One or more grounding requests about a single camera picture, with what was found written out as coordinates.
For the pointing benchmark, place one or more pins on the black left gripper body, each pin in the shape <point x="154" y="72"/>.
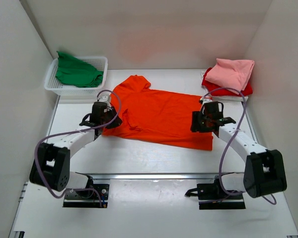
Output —
<point x="110" y="115"/>

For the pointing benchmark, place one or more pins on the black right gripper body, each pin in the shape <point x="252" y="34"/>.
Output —
<point x="200" y="122"/>

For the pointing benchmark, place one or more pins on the orange t shirt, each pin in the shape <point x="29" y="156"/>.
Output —
<point x="156" y="116"/>

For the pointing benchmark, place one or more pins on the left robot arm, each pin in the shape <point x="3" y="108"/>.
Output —
<point x="51" y="166"/>

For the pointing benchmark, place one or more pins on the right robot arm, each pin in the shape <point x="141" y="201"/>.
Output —
<point x="264" y="171"/>

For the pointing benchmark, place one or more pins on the white folded t shirt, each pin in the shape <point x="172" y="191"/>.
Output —
<point x="238" y="98"/>

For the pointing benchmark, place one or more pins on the red folded t shirt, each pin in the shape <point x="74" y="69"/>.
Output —
<point x="210" y="86"/>

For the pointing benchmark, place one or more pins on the pink folded t shirt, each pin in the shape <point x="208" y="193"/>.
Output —
<point x="231" y="74"/>

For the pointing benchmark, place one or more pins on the green t shirt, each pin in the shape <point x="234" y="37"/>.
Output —
<point x="73" y="71"/>

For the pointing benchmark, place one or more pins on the white plastic basket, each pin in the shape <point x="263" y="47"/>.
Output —
<point x="52" y="84"/>

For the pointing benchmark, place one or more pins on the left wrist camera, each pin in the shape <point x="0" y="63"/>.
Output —
<point x="104" y="101"/>

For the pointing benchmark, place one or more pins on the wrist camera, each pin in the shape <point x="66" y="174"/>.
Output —
<point x="104" y="101"/>
<point x="204" y="100"/>

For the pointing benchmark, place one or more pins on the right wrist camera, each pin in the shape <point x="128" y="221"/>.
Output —
<point x="204" y="100"/>

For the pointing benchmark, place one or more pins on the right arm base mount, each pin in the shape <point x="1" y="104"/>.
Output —
<point x="212" y="197"/>

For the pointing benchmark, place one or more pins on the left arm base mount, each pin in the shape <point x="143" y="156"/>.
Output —
<point x="96" y="197"/>

